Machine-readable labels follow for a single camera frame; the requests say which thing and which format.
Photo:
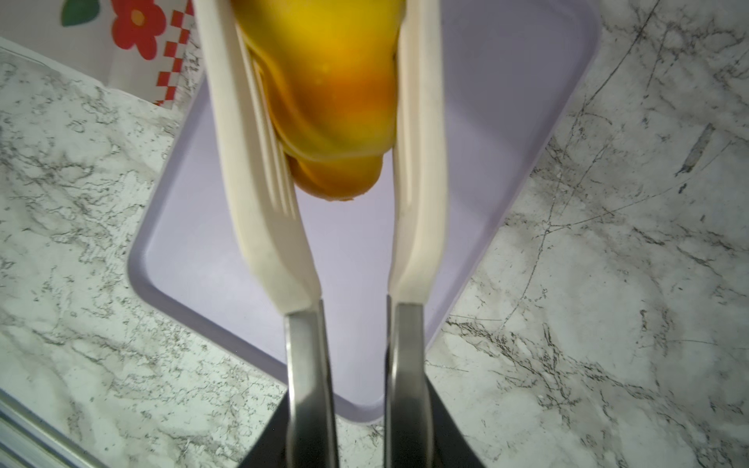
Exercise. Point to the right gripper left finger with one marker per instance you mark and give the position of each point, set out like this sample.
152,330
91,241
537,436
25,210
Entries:
269,450

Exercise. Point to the small striped bun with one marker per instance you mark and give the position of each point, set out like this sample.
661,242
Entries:
329,74

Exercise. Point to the white floral paper bag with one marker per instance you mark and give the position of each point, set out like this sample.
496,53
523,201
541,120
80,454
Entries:
134,46

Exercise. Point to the white food tongs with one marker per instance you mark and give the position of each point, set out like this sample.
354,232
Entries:
273,242

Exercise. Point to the aluminium front rail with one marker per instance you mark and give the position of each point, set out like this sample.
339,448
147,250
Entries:
28,441

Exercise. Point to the lilac plastic tray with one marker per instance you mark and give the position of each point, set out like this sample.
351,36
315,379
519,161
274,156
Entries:
511,67

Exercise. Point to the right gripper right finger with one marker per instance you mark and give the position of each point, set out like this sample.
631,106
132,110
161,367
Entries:
451,450

